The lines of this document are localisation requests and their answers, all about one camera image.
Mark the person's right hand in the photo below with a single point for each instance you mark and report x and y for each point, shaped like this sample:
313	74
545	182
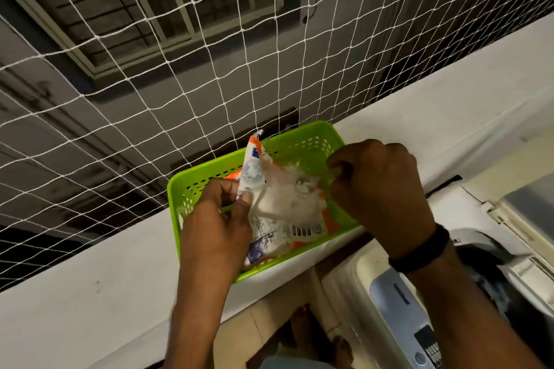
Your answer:
381	191

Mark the person's left hand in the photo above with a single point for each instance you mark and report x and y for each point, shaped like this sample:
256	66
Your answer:
212	239

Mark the detergent powder packet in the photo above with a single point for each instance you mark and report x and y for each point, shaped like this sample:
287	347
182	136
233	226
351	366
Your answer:
281	208

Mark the white and blue washing machine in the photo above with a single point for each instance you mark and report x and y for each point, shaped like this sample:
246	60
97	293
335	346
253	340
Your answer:
359	282

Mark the person's right forearm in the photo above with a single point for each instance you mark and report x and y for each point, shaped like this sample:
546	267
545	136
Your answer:
471	321

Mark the person's right leg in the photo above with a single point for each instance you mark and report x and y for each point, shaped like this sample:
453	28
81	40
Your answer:
342	351

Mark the black wristband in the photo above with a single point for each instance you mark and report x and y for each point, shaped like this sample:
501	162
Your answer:
422	252

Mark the green plastic basket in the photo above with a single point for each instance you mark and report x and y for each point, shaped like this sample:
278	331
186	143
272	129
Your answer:
303	141

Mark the colourful printed shirt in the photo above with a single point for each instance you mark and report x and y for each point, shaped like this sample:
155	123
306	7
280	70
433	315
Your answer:
294	363

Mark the white window safety net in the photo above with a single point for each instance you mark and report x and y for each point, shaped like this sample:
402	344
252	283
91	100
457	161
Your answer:
277	79

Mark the barred neighbouring building window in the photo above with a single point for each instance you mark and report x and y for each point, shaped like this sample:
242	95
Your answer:
130	5

